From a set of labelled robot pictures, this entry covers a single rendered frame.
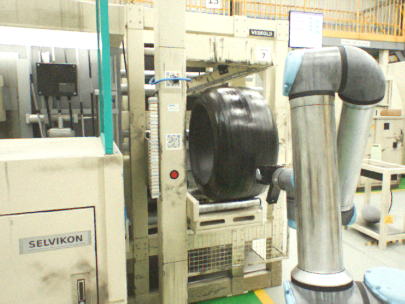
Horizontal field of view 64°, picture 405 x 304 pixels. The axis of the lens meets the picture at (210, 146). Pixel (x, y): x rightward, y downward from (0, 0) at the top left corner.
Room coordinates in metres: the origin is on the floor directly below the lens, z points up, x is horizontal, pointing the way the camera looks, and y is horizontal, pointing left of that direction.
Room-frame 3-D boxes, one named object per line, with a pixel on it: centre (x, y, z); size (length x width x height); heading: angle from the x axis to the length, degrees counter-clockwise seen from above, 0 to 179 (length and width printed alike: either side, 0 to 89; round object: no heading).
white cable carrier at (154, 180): (1.54, 0.27, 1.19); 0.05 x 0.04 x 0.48; 20
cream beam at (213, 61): (2.02, -0.05, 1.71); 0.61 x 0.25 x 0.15; 110
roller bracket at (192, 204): (1.64, 0.13, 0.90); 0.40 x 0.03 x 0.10; 20
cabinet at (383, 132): (5.64, -2.79, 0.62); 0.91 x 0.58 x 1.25; 107
